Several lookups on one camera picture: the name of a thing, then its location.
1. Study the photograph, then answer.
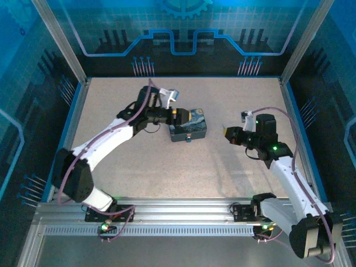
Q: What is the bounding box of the slotted grey cable duct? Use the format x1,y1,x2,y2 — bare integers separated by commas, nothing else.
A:
44,226,256,237

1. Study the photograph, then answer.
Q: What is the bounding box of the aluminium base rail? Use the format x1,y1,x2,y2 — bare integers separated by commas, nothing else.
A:
33,196,334,226

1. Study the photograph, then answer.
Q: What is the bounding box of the small board with green light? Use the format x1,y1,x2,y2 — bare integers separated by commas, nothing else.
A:
254,222,276,234
97,219,117,233

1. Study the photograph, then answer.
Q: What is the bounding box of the grey metal plate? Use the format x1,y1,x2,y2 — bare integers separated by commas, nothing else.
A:
34,235,306,267

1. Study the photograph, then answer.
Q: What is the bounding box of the starry night tin box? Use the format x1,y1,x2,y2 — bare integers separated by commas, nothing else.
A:
168,108,209,142

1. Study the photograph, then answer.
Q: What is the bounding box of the aluminium frame post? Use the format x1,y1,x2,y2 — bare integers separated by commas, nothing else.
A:
279,0,336,84
30,0,91,84

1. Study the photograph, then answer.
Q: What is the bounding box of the aluminium table side rail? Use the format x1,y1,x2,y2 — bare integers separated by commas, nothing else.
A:
46,77,92,201
279,77,329,202

